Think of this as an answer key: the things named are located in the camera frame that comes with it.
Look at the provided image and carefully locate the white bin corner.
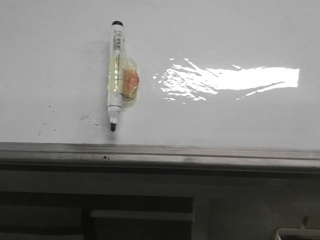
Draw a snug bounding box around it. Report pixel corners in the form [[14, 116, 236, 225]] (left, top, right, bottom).
[[274, 228, 320, 240]]

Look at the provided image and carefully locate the white whiteboard with aluminium frame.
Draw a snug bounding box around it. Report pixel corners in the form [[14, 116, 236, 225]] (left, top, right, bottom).
[[0, 0, 320, 173]]

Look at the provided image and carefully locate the grey shelf frame below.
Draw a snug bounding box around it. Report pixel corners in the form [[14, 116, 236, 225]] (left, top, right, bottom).
[[0, 191, 193, 240]]

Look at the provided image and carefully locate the white whiteboard marker with tape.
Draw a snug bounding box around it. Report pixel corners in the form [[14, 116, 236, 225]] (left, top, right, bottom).
[[107, 21, 140, 132]]

